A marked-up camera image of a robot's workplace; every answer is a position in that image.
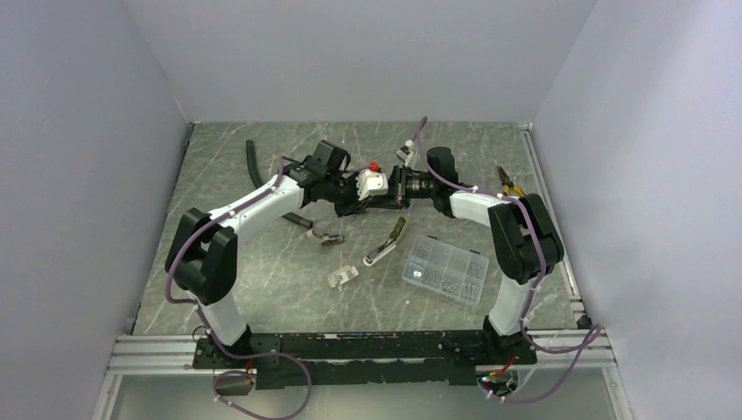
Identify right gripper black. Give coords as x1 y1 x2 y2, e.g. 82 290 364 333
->
367 164 438 210

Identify brown stapler base part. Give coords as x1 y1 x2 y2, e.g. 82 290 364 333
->
306 229 347 247

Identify white staple box tray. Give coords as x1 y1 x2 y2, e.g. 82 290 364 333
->
327 265 359 290

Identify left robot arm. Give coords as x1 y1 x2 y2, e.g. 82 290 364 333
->
164 141 380 368

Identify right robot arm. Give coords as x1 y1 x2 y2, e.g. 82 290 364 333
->
388 147 564 363

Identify clear plastic screw organizer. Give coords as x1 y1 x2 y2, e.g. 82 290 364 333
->
402 235 489 305

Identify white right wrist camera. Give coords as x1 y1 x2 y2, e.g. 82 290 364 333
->
395 139 417 168

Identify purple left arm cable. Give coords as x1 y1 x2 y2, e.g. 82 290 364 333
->
164 155 312 420

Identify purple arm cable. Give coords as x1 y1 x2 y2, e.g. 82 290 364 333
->
412 115 602 405
164 155 312 420

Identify black rubber hose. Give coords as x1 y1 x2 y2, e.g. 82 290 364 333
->
245 138 315 229

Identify orange handled pliers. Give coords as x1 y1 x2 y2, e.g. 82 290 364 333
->
497 165 525 197

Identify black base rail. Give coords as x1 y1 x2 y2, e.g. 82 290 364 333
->
192 329 537 390

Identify aluminium frame rail right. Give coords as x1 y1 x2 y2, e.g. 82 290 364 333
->
517 122 592 331

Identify aluminium frame rail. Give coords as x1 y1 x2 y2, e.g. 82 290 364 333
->
517 122 592 331
107 329 618 375

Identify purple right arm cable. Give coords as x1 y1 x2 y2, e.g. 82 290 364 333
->
412 115 602 405

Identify aluminium frame rail front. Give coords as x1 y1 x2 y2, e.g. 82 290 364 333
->
107 329 618 375

